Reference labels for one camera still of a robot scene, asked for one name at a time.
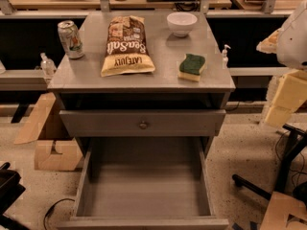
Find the closed grey upper drawer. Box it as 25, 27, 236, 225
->
59, 109, 225, 137

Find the cardboard piece bottom right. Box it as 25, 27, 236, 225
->
259, 192, 307, 230

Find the small clear plastic bottle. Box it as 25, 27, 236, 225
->
40, 53, 57, 78

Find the grey drawer cabinet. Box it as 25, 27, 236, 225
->
48, 11, 235, 150

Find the green yellow sponge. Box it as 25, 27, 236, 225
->
178, 54, 206, 81

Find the brown chip bag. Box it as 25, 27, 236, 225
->
101, 15, 155, 77

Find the green soda can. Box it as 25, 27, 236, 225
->
58, 20, 83, 59

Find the wooden workbench shelf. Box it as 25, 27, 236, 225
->
9, 0, 303, 11

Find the white bowl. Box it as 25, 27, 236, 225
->
167, 11, 198, 37

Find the black object bottom left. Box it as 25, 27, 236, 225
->
0, 162, 30, 230

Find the flat cardboard piece left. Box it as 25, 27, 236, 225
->
14, 93, 56, 145

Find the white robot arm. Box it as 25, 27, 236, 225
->
256, 0, 307, 127

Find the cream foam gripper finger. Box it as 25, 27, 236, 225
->
256, 29, 280, 54
264, 70, 307, 127

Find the open grey lower drawer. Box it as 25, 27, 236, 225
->
58, 137, 228, 230

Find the white pump dispenser bottle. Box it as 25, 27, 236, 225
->
222, 44, 231, 68

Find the black chair base right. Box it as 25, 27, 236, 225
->
232, 124, 307, 200

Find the cardboard box left floor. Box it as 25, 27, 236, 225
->
34, 140, 83, 171

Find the black cable on floor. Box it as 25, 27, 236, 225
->
42, 197, 76, 230

